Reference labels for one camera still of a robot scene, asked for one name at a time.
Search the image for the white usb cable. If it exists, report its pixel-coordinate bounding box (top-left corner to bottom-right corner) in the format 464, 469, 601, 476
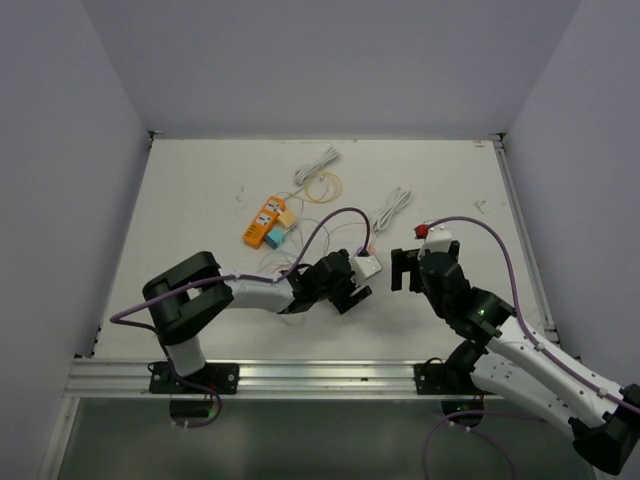
259, 192, 371, 281

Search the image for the teal charger plug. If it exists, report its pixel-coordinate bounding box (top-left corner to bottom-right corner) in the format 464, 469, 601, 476
264, 227, 286, 249

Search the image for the yellow charger plug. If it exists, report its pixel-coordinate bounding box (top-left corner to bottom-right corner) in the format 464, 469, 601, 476
277, 210, 297, 230

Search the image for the orange power strip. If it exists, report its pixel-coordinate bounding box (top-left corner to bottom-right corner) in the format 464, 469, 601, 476
243, 196, 286, 249

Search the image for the yellow usb cable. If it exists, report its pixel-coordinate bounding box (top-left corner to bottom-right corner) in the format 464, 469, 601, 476
303, 171, 345, 205

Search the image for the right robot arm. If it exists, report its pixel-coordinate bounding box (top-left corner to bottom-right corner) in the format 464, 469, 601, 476
391, 240, 639, 475

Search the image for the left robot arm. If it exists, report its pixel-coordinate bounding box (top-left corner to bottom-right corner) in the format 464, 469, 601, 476
142, 249, 382, 393

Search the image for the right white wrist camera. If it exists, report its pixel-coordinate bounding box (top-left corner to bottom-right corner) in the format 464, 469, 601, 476
414, 224, 453, 254

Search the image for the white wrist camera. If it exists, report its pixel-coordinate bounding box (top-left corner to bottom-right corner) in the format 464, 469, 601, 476
350, 249, 382, 280
414, 224, 453, 254

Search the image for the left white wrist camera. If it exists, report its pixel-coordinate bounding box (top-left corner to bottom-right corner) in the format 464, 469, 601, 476
350, 249, 382, 280

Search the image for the purple strip white cord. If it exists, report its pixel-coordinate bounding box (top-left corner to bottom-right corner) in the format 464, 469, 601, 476
370, 186, 415, 236

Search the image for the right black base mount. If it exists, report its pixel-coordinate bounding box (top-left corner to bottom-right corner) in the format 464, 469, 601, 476
413, 357, 480, 395

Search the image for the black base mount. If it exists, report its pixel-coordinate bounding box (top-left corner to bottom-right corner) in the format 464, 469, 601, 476
147, 361, 240, 395
413, 357, 480, 395

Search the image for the orange strip white cord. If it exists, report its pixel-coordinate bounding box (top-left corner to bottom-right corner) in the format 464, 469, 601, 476
292, 144, 343, 187

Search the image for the right aluminium side rail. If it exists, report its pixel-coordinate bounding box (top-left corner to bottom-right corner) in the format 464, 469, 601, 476
488, 133, 561, 347

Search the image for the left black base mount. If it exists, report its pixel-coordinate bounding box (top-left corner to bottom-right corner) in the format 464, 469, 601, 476
147, 361, 240, 395

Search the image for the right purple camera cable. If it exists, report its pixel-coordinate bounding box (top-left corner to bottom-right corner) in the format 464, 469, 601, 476
423, 215, 631, 480

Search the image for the purple camera cable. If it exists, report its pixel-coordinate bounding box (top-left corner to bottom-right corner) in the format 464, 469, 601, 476
109, 206, 372, 431
423, 215, 631, 480

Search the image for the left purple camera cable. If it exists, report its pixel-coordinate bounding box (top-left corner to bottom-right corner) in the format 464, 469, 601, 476
109, 206, 372, 431

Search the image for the aluminium front rail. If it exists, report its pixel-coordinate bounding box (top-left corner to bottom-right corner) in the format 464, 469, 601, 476
64, 358, 490, 400

